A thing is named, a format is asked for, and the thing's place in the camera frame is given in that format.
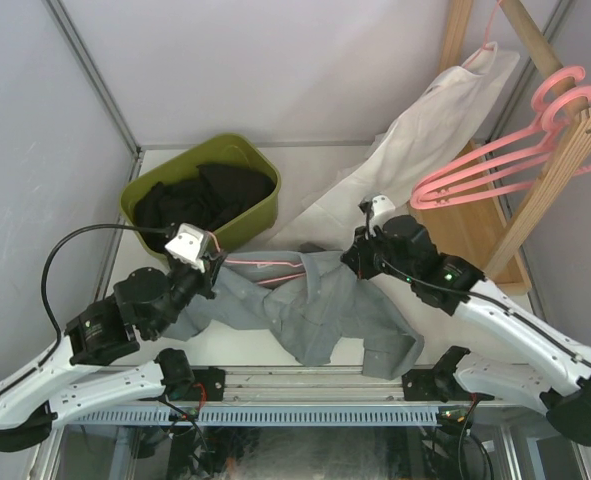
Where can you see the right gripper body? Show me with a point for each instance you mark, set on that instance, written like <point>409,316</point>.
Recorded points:
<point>371,252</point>

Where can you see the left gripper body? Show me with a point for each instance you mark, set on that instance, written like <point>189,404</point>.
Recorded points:
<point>201,282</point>

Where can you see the pink hanger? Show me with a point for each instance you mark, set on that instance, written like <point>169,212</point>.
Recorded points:
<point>500,165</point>
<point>505,170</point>
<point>297,268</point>
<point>483,47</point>

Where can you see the grey shirt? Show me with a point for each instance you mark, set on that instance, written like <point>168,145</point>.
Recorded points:
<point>309,315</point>

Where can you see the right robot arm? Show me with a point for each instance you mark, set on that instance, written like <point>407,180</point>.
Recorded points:
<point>554,378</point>

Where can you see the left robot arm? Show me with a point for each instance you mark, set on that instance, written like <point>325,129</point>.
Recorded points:
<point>57,388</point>

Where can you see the white shirt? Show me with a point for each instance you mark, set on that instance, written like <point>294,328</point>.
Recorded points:
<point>421,140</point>

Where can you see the pink hanger under white shirt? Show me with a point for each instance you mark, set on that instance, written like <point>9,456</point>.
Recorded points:
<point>483,47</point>

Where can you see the wooden clothes rack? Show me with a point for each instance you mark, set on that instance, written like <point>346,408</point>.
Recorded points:
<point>540,158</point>

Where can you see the green plastic basket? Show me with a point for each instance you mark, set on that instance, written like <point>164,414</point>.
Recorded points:
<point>229,149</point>

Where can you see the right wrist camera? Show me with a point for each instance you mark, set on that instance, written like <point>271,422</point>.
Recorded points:
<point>378,209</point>

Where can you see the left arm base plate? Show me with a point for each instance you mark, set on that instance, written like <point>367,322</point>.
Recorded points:
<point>209,381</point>

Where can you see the aluminium frame rail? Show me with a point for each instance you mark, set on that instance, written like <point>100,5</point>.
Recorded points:
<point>292,386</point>

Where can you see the slotted cable duct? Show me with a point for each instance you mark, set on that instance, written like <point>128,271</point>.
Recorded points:
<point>268,416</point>

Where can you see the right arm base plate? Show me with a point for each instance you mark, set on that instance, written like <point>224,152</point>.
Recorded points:
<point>420,385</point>

